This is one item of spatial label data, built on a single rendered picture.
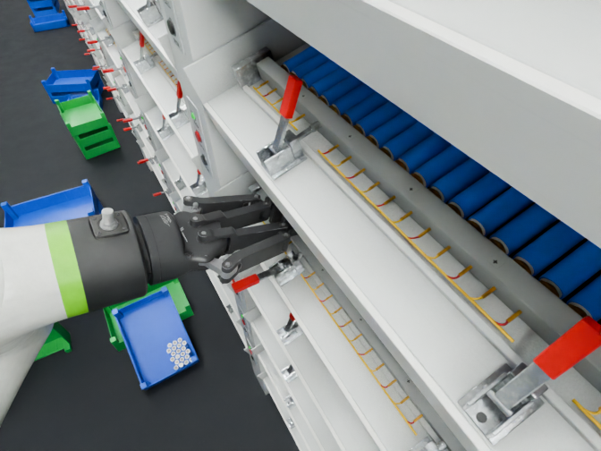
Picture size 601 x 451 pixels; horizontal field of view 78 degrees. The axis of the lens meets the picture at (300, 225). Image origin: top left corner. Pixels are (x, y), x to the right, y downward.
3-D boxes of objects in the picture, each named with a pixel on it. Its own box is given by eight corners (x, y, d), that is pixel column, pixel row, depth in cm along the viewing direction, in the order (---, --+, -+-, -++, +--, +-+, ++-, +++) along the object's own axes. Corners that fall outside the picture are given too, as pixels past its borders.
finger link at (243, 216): (191, 249, 44) (186, 242, 45) (269, 224, 51) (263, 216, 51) (193, 224, 42) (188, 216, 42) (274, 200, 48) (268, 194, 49)
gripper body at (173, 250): (150, 254, 35) (241, 233, 40) (126, 199, 39) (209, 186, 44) (152, 303, 39) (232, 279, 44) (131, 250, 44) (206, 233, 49)
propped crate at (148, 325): (199, 361, 139) (198, 359, 132) (146, 390, 133) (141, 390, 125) (168, 291, 148) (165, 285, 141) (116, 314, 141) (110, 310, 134)
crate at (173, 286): (118, 352, 142) (110, 343, 136) (106, 310, 153) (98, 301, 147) (194, 314, 152) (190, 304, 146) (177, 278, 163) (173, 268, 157)
